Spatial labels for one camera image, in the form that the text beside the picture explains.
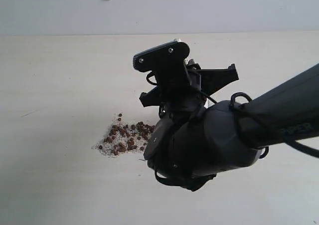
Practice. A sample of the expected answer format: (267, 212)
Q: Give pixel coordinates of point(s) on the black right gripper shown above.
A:
(181, 90)

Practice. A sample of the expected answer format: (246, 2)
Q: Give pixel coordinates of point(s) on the wooden paint brush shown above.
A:
(187, 61)

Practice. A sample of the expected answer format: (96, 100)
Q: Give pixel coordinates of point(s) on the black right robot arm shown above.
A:
(192, 143)

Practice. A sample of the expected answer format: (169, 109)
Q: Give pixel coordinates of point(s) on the pile of grains and pellets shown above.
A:
(123, 136)

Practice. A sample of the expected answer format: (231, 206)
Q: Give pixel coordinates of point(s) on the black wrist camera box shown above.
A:
(165, 61)

